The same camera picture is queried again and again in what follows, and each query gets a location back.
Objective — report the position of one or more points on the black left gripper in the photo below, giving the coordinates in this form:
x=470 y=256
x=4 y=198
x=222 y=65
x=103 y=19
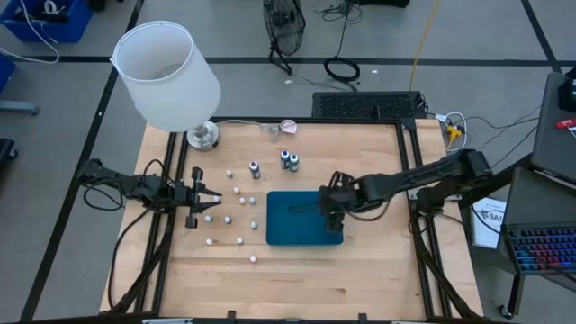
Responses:
x=196 y=198

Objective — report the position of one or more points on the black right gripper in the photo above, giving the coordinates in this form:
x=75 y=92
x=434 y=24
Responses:
x=337 y=198

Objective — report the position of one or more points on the blue plastic bin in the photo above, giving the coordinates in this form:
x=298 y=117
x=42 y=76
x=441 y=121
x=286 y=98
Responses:
x=292 y=227

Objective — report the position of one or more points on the large green-tipped food coloring bottle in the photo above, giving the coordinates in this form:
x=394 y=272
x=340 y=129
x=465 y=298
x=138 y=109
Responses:
x=294 y=161

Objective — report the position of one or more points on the large blue-tipped food coloring bottle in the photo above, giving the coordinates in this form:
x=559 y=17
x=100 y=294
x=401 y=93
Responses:
x=285 y=158

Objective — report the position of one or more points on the large purple-tipped food coloring bottle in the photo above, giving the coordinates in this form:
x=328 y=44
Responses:
x=254 y=168

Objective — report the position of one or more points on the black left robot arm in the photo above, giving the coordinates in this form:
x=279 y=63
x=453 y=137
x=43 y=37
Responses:
x=135 y=186

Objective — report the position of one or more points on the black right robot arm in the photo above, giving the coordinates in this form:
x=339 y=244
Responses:
x=405 y=180

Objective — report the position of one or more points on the crumpled plastic wrapper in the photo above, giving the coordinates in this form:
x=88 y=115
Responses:
x=289 y=126

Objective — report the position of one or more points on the white shade table lamp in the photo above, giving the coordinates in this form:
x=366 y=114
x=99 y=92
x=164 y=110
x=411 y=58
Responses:
x=166 y=90

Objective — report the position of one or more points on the black keyboard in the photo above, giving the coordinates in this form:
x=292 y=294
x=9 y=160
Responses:
x=366 y=105

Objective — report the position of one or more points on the yellow plug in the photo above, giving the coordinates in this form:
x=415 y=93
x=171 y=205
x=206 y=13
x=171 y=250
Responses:
x=454 y=132

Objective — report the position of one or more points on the white paper sheet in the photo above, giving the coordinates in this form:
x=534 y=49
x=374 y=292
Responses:
x=488 y=225

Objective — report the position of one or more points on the black floor fan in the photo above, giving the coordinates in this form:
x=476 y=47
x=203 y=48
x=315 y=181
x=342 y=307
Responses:
x=283 y=27

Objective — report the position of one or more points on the grey metal bar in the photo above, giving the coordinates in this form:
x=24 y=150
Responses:
x=18 y=108

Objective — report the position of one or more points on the black bag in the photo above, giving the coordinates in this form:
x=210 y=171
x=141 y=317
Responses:
x=382 y=2

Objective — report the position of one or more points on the blue storage bin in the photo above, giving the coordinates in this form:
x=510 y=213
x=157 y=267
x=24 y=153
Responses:
x=67 y=27

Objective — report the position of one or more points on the black rolling laptop stand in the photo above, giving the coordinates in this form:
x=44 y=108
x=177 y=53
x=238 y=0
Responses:
x=517 y=288

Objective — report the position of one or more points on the colourful keyboard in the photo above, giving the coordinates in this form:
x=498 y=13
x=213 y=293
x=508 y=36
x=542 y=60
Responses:
x=540 y=202

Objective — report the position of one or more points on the grey cart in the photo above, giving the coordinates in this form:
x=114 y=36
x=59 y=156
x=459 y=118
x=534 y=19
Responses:
x=551 y=135

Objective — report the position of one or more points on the red tool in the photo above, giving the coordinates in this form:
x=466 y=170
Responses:
x=566 y=123

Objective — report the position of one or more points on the black device on cart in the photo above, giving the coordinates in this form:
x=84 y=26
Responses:
x=569 y=92

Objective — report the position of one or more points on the black aluminium table frame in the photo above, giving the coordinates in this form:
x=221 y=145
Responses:
x=407 y=148

